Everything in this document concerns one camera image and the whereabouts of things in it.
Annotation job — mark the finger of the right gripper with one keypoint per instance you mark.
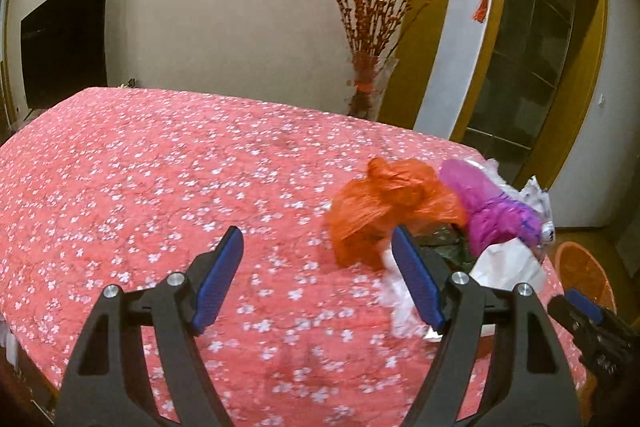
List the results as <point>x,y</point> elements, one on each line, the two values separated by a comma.
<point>609,347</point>

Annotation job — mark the white paper tissue pack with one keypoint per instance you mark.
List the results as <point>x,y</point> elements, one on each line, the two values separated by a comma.
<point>503,266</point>

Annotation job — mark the white paw print bag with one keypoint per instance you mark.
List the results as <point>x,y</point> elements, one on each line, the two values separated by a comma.
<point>534,196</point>

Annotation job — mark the green plastic bag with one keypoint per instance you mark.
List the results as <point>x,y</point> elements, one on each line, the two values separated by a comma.
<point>450,242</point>

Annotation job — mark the purple plastic bag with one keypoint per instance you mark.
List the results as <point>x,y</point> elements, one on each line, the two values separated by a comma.
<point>496,212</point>

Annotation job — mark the orange plastic bag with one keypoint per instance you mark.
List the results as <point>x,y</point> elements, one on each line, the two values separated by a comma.
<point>366,211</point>

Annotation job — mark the long clear plastic bag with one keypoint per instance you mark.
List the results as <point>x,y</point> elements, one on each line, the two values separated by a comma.
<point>394,295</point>

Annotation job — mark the orange lined waste basket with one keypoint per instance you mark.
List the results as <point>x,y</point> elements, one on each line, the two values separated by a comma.
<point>578,269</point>

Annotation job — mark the red floral tablecloth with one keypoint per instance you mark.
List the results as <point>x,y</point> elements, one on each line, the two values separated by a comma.
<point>126,186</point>

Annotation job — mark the glass sliding door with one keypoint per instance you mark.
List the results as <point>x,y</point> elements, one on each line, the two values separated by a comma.
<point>525,56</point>

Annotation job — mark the glass vase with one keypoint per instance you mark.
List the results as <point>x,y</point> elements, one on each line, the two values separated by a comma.
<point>371,75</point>

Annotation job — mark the black television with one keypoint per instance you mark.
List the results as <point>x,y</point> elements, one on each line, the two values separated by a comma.
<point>62,50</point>

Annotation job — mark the wooden door frame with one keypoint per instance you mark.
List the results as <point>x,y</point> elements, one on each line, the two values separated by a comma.
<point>575,71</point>

